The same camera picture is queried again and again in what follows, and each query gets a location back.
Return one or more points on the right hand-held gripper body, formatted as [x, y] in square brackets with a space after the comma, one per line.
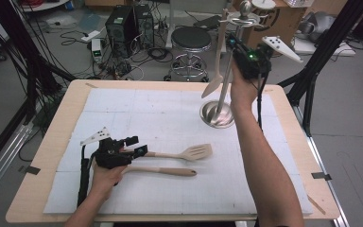
[252, 63]

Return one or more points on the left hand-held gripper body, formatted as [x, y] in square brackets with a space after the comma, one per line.
[110, 157]

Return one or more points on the beige kitchen utensil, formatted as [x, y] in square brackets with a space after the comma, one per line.
[170, 171]

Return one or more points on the beige slotted spatula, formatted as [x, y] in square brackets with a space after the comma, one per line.
[197, 152]

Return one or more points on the steel utensil stand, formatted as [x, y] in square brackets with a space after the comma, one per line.
[217, 116]

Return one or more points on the person's left hand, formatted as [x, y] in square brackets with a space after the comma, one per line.
[105, 181]

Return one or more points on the person's right hand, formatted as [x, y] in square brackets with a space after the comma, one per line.
[242, 91]

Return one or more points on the black flat pad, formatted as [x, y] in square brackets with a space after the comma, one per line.
[208, 22]

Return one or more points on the white grid mat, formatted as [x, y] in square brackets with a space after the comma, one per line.
[157, 119]

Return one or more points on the black chrome stool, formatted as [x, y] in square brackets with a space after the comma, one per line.
[190, 38]

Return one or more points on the white round disc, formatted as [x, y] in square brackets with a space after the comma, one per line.
[263, 3]

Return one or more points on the large cardboard box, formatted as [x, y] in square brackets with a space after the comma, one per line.
[288, 22]

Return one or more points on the grey rounded casing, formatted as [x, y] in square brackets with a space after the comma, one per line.
[315, 23]

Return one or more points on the grey tape piece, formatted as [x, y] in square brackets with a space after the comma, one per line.
[31, 170]
[321, 176]

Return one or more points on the narrow black computer tower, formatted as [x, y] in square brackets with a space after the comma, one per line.
[145, 25]

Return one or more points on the white flat board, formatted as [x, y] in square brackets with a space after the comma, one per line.
[343, 50]

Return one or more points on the white device with green display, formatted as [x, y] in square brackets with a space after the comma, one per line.
[96, 47]

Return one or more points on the wide black computer tower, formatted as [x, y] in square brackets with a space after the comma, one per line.
[119, 31]

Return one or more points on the white power strip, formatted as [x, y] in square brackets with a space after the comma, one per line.
[89, 35]

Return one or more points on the thin wooden stick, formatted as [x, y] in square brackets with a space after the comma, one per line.
[316, 205]

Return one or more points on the black metal frame post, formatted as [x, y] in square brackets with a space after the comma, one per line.
[28, 63]
[331, 45]

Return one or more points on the aluminium rail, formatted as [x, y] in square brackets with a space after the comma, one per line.
[334, 195]
[3, 157]

